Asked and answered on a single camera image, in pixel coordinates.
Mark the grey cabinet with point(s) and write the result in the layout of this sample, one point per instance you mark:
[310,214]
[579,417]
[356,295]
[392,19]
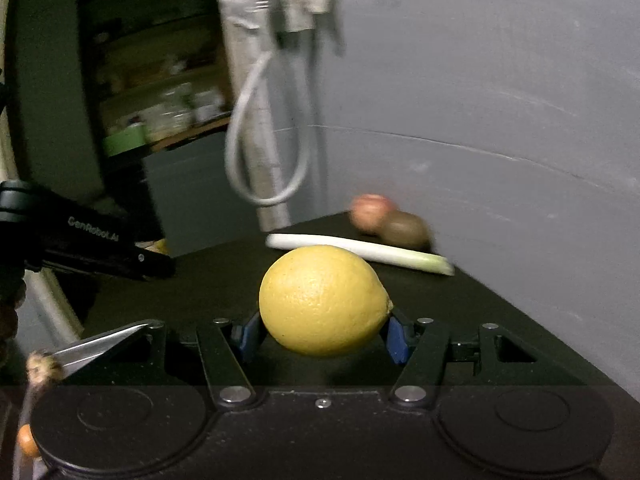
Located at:
[200,195]

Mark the metal tray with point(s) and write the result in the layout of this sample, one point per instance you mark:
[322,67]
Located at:
[100,347]

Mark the large orange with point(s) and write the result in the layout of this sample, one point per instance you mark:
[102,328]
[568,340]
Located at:
[27,441]

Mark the large striped pepino melon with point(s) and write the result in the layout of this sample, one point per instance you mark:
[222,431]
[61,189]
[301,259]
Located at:
[42,367]

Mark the white leek stalk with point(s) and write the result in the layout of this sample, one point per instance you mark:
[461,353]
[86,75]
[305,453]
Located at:
[365,250]

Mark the reddish round fruit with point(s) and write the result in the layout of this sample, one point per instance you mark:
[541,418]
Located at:
[367,212]

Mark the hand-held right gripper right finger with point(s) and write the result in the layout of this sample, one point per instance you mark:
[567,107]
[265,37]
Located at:
[397,337]

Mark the person's left hand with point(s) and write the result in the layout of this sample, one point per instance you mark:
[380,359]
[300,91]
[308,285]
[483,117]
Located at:
[9,322]

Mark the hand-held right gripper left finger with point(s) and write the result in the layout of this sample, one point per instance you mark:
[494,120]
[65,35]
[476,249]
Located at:
[246,335]

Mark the cluttered shelf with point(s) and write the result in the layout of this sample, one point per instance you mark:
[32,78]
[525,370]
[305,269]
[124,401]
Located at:
[150,70]

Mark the yellow lemon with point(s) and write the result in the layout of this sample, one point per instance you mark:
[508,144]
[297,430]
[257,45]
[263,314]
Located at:
[322,300]

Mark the brown kiwi fruit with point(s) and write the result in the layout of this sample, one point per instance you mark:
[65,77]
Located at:
[407,232]

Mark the green box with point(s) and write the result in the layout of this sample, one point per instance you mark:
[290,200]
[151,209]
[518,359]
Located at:
[124,141]

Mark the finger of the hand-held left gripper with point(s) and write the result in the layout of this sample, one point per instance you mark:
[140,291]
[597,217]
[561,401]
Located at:
[157,265]

